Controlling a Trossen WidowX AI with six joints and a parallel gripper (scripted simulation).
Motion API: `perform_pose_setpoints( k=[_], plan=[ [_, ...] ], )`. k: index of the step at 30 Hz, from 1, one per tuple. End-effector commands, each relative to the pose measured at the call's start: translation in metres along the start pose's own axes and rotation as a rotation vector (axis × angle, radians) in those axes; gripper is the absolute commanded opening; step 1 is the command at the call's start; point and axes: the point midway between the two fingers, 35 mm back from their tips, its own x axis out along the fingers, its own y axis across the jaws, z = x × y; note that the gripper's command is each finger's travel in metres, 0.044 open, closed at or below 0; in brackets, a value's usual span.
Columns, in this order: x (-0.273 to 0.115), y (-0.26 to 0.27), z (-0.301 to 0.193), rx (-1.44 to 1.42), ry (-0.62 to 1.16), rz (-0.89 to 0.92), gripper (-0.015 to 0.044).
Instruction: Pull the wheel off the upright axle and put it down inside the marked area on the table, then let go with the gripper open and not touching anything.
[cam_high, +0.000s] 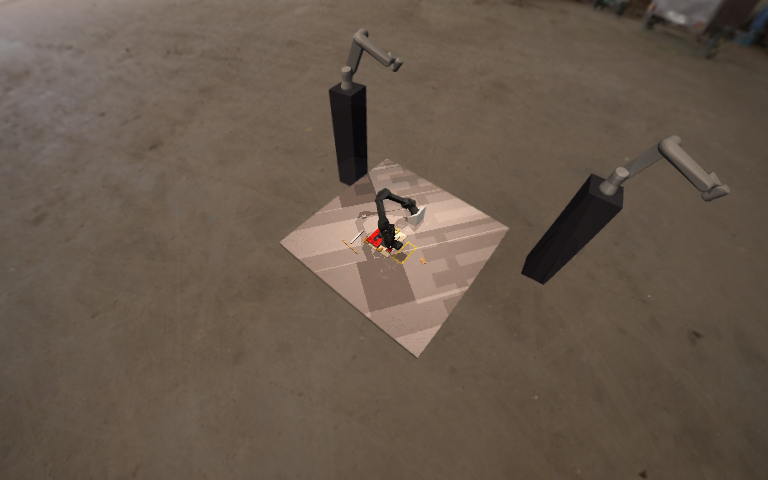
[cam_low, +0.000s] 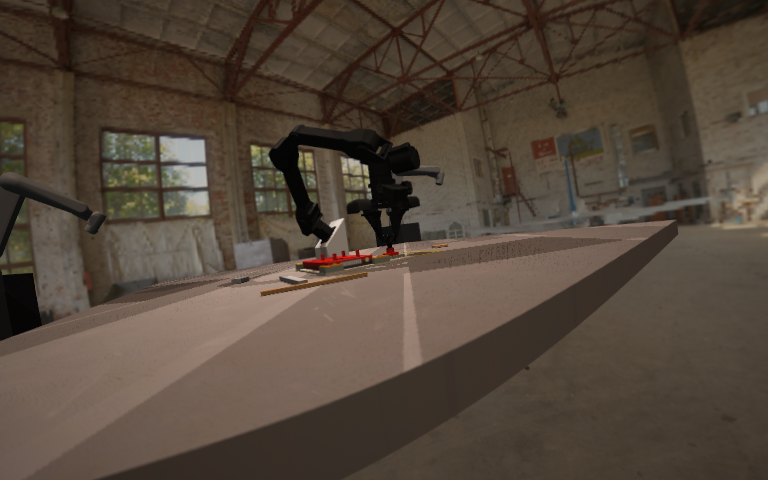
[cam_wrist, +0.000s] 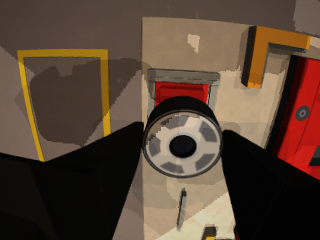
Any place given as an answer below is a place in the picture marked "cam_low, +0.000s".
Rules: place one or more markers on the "brown flat bar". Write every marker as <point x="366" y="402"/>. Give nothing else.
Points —
<point x="312" y="284"/>

